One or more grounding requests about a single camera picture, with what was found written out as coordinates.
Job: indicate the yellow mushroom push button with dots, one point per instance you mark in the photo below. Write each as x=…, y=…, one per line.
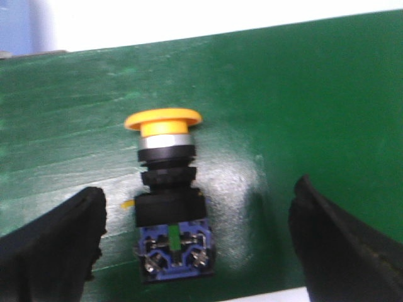
x=176, y=240

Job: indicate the green conveyor belt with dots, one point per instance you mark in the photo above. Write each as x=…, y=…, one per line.
x=322, y=98

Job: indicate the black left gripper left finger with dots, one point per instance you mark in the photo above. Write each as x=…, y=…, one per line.
x=51, y=258

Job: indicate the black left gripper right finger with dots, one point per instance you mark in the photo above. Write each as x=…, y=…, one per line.
x=343, y=259

